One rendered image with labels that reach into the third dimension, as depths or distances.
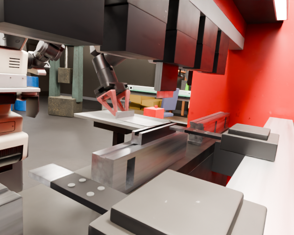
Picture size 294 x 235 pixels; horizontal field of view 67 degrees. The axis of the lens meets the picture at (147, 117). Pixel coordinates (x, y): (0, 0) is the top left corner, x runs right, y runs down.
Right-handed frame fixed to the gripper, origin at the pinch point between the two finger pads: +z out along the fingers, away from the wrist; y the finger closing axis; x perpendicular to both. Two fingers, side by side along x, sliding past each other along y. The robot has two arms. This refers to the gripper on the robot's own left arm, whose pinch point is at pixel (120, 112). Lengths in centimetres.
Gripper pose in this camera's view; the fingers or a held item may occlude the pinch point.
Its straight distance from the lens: 71.8
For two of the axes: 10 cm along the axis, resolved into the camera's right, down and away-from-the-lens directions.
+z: 3.6, 9.2, -1.3
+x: -7.7, 3.7, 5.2
